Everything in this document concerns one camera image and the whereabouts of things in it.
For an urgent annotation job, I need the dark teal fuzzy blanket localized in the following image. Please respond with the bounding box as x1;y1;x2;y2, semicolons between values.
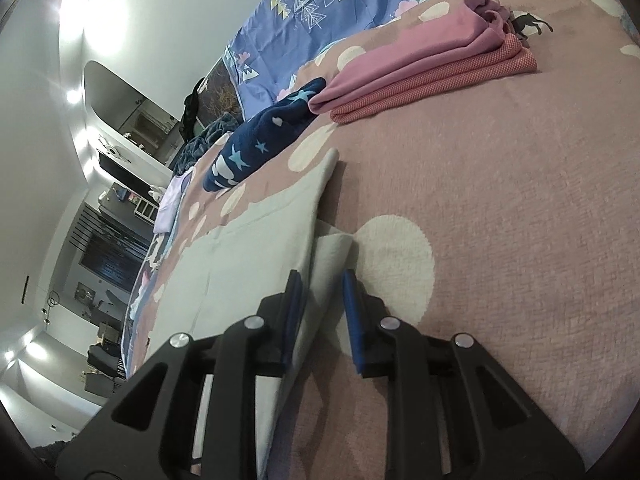
172;111;242;175

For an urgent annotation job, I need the lavender folded cloth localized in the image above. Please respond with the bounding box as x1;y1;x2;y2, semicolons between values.
152;167;195;234

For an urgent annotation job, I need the pink folded garment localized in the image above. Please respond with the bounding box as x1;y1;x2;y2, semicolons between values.
308;0;517;115

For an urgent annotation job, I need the pink polka dot blanket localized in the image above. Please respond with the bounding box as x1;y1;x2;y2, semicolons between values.
119;0;640;480

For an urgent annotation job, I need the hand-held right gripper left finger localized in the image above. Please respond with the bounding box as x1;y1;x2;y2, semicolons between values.
55;269;306;480

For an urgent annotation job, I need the coral textured folded garment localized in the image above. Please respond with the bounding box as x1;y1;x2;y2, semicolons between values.
330;34;539;125

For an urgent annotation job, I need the brown printed cloth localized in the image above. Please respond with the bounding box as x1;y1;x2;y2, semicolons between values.
202;57;242;122

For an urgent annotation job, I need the navy star print folded cloth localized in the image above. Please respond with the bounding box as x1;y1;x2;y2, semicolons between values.
202;77;329;192

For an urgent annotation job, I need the black clothing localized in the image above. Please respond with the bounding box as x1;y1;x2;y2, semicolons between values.
180;77;207;142

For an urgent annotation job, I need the cartoon print bed sheet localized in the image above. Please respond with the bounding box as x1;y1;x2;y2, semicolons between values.
119;227;176;377

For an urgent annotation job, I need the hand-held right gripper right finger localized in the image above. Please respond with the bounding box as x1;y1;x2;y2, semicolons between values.
341;268;586;480

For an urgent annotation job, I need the light grey t-shirt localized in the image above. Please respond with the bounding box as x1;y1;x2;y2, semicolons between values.
131;159;357;480

